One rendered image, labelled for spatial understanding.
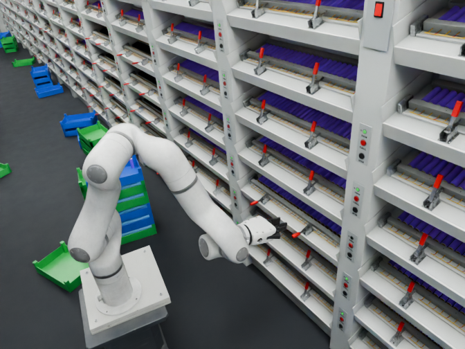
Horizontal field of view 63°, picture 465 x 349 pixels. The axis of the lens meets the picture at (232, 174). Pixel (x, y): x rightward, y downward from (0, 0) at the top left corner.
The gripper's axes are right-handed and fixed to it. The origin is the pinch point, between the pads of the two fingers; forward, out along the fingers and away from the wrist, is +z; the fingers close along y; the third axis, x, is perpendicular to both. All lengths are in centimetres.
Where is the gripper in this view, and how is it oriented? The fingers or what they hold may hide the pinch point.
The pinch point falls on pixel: (278, 224)
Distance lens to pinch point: 141.1
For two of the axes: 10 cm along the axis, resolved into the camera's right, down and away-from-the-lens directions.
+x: -1.0, 8.9, 4.4
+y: -5.5, -4.2, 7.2
